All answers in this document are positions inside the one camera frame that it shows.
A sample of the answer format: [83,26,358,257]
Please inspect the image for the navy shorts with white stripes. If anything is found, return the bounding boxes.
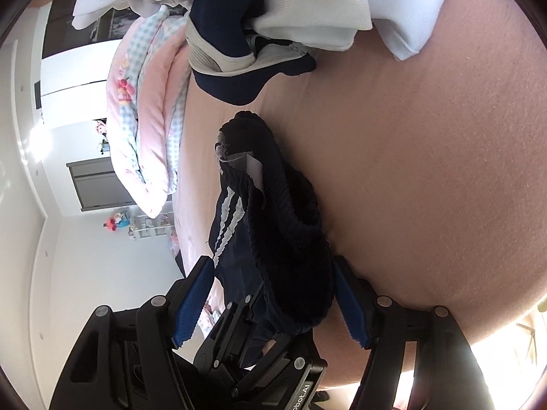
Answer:
[208,110,337,368]

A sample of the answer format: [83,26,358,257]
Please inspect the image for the white and navy clothes pile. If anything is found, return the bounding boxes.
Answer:
[71,0,452,107]

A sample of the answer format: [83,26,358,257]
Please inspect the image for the white storage shelf rack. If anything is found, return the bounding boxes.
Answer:
[128,211,174,241]

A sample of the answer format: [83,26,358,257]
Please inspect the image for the red blue plush toy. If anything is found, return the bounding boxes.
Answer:
[103,211,130,232]

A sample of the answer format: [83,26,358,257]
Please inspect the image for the grey door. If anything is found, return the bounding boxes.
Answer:
[67,158,135,212]

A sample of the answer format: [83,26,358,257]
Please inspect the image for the pink checkered folded duvet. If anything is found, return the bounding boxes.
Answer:
[107,5,191,218]

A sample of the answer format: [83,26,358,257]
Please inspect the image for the white wardrobe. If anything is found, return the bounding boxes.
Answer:
[40,40,121,95]

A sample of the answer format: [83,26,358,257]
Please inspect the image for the dark glass wardrobe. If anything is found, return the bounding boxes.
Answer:
[42,0,138,58]

